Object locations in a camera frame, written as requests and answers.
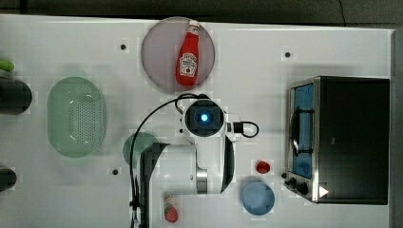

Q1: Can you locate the black silver toaster oven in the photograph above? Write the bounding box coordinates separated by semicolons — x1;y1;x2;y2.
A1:
283;76;390;205

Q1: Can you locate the green toy pepper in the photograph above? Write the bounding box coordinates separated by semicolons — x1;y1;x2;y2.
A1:
0;60;14;72

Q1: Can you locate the red ketchup bottle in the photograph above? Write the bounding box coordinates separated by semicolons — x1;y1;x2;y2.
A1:
175;20;200;86

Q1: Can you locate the blue cup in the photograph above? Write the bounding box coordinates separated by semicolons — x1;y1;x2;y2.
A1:
241;181;276;216

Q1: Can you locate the black cylinder cup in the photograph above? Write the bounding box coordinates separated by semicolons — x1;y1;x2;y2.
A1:
0;168;17;192

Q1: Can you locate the small red toy fruit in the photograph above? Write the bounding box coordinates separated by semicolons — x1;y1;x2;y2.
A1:
256;161;271;174

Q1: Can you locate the black usb connector cable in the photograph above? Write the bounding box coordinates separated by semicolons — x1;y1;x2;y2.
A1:
233;121;260;139

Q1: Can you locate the green mug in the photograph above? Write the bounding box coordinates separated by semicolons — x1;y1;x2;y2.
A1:
123;132;158;168

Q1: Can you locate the black frying pan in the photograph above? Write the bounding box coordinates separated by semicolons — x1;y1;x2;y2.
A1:
0;77;32;115

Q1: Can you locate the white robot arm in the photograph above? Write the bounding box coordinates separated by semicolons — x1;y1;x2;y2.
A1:
137;99;239;228

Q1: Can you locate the green oval colander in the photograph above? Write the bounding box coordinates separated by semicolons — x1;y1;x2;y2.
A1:
47;77;106;158

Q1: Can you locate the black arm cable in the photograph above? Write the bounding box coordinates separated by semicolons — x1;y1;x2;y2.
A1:
128;92;210;228

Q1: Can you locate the purple round plate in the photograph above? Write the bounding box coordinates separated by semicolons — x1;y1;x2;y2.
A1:
141;16;216;93

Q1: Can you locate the toy strawberry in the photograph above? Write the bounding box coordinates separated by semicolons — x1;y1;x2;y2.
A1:
163;196;179;223

